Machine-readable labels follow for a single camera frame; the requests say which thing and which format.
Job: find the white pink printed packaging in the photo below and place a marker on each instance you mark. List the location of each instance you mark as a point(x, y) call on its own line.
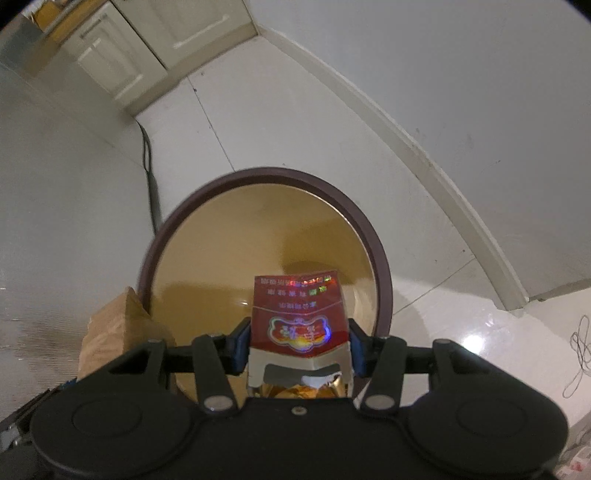
point(577, 464)

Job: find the cardboard box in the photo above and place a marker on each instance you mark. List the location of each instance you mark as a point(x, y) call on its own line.
point(46, 18)

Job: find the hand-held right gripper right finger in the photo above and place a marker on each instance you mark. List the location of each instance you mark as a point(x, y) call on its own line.
point(356, 346)

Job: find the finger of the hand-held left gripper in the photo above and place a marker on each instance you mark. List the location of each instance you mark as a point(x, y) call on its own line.
point(18, 415)

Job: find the red cigarette pack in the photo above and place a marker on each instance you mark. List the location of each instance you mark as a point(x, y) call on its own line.
point(295, 323)

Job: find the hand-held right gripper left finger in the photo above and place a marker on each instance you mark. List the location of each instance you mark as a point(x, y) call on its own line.
point(240, 345)

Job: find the brown paper bag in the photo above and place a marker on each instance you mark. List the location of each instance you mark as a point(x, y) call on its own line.
point(115, 337)

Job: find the brown rimmed round trash bin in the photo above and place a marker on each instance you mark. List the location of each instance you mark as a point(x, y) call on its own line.
point(258, 230)

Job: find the white cabinet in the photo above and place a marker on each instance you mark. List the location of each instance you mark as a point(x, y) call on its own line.
point(115, 46)

